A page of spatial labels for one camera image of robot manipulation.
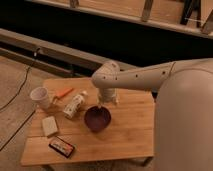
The dark purple ceramic bowl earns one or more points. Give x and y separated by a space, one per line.
97 119

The black rectangular box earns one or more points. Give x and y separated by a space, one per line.
61 146

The beige sponge block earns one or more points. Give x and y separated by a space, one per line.
49 126

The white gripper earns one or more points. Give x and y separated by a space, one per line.
106 95

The wooden table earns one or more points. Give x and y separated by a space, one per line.
129 134

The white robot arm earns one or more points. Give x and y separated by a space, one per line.
183 117

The white plastic bottle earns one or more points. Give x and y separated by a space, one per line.
76 102

